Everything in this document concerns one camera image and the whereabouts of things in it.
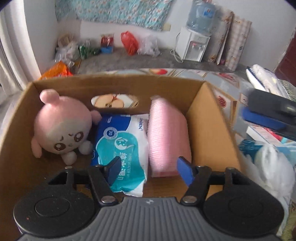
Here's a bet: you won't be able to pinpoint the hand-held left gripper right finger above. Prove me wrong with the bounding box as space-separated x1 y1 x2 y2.
177 156 251 206

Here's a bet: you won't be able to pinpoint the white curtain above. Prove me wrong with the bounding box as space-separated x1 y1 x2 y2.
0 9 42 102

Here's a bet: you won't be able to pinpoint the blue wet wipes pack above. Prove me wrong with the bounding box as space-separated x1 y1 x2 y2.
90 113 150 197

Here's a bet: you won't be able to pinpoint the pink ribbed towel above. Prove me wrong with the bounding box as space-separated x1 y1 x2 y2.
147 95 192 178

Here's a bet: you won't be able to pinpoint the green floral quilt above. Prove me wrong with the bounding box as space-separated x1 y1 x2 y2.
280 80 296 102

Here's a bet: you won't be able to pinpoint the white power cable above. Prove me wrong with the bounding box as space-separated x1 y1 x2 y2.
171 32 184 63

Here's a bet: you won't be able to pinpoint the red printed tissue box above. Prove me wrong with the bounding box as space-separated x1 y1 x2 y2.
246 126 289 144

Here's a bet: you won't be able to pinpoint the white water dispenser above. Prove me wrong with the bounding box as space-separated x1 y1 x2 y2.
174 27 211 62

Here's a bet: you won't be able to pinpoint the red plastic bag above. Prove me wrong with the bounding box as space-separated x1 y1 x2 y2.
121 31 139 55

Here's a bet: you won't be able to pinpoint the teal floral wall cloth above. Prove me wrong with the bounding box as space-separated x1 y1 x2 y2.
54 0 174 30

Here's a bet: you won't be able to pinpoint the clear plastic bag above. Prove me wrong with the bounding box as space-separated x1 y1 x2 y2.
137 35 160 57

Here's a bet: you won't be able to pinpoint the white plastic shopping bag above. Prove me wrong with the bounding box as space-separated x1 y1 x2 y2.
240 144 296 209

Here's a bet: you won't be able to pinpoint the white patterned garment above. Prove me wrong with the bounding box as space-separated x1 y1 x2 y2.
245 64 290 93

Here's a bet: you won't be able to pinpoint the orange plastic bag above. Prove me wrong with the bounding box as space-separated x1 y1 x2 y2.
41 61 73 80

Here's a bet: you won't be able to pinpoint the pink plush toy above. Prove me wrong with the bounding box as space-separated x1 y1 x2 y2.
31 89 102 164

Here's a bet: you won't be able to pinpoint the floral folded mat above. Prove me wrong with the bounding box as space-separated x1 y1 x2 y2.
203 7 234 64

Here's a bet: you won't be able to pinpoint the checkered folded mat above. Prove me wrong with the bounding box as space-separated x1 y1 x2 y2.
223 16 252 71

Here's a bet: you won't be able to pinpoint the brown wooden door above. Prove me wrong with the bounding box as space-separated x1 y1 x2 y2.
274 30 296 80

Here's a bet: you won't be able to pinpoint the green packaged goods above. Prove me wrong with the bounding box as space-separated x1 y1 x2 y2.
79 44 101 60

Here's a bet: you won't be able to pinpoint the brown cardboard box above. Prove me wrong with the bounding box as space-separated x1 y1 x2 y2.
0 74 247 241

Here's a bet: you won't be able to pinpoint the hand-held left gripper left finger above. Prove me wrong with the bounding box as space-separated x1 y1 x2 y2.
47 157 120 206

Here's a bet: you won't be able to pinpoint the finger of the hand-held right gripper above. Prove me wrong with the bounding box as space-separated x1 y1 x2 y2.
242 108 296 141
248 89 296 121

